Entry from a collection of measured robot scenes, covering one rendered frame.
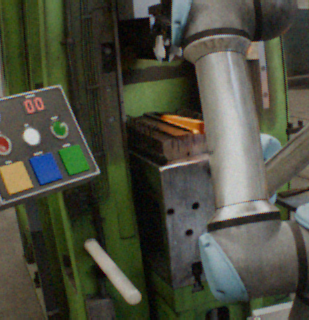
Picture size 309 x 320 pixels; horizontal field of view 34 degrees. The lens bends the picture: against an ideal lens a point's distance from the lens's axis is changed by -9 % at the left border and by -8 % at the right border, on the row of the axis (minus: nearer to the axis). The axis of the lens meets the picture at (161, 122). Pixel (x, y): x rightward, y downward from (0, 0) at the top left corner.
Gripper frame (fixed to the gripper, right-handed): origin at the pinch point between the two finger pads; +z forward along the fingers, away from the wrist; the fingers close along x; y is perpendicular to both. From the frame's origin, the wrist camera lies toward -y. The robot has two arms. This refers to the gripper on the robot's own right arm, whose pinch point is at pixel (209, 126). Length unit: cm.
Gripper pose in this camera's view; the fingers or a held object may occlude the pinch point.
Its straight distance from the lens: 166.1
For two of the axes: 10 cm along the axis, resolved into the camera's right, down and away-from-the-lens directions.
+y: 1.1, 9.8, 1.7
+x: 9.2, -1.7, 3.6
